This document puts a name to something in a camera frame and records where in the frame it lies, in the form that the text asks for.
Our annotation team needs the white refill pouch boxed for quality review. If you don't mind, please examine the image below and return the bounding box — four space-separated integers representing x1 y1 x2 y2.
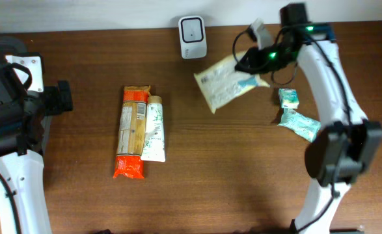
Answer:
141 96 165 163

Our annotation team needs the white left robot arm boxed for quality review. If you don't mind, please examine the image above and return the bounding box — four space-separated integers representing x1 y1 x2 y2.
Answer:
0 58 73 233

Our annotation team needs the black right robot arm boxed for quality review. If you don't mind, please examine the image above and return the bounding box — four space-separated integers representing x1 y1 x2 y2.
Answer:
235 3 382 233

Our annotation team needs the white barcode scanner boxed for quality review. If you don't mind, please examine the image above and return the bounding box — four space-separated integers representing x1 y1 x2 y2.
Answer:
178 16 208 59

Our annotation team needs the mint green wipes pack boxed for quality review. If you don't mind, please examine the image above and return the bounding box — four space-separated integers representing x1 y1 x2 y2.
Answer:
278 109 321 142

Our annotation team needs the orange spaghetti pack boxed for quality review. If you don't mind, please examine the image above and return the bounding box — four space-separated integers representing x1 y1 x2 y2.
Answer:
113 86 150 179

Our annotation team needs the green Kleenex tissue pack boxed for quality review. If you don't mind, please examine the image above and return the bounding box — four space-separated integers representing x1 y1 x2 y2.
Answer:
279 88 299 109

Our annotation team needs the yellow white snack bag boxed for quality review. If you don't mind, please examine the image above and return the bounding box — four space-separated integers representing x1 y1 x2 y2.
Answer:
194 55 270 114

